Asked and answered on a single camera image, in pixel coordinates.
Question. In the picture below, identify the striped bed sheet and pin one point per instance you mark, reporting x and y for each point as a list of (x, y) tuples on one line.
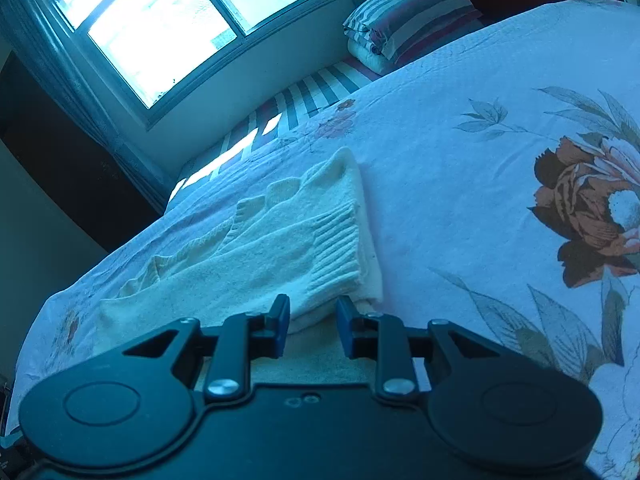
[(305, 97)]

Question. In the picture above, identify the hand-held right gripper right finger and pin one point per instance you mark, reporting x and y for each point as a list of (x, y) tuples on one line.
[(344, 329)]

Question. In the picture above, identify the blue curtain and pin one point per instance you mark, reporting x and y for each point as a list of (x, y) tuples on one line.
[(85, 105)]

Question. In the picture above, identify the cream knit sweater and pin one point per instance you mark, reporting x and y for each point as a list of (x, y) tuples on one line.
[(280, 240)]

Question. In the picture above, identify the dark wooden cabinet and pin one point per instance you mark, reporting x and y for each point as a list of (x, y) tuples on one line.
[(60, 160)]

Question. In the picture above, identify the white folded quilt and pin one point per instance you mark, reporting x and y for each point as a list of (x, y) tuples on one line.
[(367, 57)]

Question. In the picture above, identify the striped pillow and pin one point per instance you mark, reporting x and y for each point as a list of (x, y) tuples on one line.
[(415, 15)]

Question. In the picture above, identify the window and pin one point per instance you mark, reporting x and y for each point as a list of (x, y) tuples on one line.
[(165, 15)]

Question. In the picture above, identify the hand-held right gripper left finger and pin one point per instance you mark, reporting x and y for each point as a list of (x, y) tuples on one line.
[(283, 331)]

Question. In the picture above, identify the white floral blanket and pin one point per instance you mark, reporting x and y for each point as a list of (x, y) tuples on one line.
[(450, 160)]

